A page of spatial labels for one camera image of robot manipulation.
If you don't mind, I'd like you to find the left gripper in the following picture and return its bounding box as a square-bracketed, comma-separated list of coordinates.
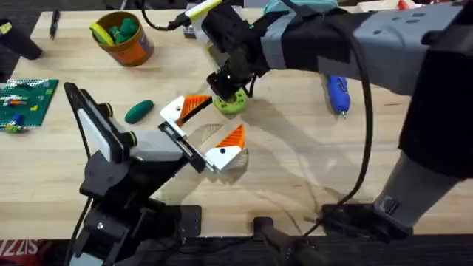
[79, 94, 248, 208]

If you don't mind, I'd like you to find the blue electric screwdriver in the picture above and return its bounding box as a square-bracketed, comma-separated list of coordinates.
[324, 75, 352, 119]

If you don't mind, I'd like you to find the green disc with holes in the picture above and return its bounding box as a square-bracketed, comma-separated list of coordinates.
[213, 87, 249, 115]

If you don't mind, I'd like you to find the green toy cucumber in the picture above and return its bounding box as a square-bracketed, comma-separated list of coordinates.
[124, 100, 155, 125]

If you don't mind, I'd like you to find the right wrist upright plate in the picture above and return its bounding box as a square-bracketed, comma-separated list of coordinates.
[183, 0, 223, 22]

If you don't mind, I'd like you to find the wrist upright plate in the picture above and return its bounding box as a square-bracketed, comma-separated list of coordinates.
[183, 0, 223, 22]
[64, 81, 126, 164]

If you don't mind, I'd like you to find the left wrist upright plate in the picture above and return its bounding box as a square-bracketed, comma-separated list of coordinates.
[64, 81, 126, 164]

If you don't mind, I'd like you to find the orange tub with green toys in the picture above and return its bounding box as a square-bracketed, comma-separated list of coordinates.
[89, 10, 155, 68]

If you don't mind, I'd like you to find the teal cloth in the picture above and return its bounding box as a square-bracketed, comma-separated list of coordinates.
[263, 0, 339, 16]

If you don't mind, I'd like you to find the black table clamp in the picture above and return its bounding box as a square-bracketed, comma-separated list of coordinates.
[252, 216, 319, 266]

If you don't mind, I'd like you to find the green board with toy blocks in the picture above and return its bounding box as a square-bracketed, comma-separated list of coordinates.
[0, 78, 60, 134]

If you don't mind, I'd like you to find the black pen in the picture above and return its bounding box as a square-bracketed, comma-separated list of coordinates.
[49, 9, 61, 40]

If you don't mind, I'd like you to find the black cylinder with yellow label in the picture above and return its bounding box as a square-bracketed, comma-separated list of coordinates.
[0, 18, 44, 61]

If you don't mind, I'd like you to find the red printed label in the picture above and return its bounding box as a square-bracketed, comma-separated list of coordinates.
[0, 239, 50, 266]

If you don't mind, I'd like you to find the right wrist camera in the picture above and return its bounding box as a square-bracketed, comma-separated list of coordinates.
[201, 5, 239, 51]

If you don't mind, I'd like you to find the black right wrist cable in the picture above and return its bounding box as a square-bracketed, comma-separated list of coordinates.
[139, 0, 193, 33]

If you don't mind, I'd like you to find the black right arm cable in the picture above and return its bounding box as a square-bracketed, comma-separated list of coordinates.
[302, 35, 374, 238]

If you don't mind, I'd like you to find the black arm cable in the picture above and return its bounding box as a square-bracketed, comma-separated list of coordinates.
[63, 110, 92, 266]
[302, 35, 374, 238]

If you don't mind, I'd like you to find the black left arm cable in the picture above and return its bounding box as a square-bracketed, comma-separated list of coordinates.
[63, 110, 92, 266]

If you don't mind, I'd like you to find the black rail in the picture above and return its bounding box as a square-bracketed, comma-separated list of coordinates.
[47, 234, 473, 266]

